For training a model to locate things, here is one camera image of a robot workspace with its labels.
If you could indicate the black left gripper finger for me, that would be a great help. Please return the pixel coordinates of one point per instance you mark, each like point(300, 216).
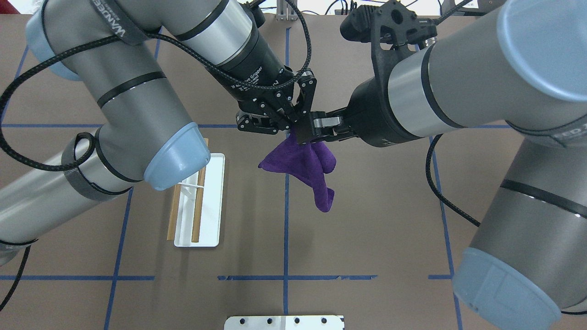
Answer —
point(303, 130)

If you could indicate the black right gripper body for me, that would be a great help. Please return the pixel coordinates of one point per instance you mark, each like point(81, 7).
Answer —
point(372, 114)

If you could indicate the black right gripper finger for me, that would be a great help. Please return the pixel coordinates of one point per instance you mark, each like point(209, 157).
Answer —
point(323, 127)

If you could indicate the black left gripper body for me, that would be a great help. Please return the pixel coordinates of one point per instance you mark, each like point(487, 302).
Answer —
point(251, 69)

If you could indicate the purple microfibre towel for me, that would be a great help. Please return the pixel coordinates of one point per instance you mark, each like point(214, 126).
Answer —
point(309, 163)

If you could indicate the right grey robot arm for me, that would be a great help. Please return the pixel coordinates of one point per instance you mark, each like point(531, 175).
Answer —
point(523, 63)

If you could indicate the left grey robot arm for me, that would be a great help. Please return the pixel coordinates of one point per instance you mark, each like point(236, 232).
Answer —
point(148, 135)

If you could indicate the right wooden rack rod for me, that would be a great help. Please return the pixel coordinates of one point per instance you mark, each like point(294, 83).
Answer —
point(198, 208)

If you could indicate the wooden rack rod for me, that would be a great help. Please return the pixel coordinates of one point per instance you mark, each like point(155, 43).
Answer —
point(198, 208)
point(172, 219)

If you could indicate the white metal rack crossbar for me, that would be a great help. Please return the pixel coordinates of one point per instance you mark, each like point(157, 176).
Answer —
point(184, 184)

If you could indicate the white rack base tray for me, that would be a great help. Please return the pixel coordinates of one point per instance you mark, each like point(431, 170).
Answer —
point(209, 236)

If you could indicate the left wooden rack rod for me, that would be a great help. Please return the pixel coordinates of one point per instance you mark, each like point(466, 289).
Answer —
point(172, 219)

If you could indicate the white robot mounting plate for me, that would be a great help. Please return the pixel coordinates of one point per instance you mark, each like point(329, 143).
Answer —
point(285, 322)

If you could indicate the grey metal post bracket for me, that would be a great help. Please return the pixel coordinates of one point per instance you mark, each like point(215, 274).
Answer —
point(285, 12)

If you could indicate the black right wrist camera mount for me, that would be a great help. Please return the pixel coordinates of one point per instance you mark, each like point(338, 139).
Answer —
point(390, 29)

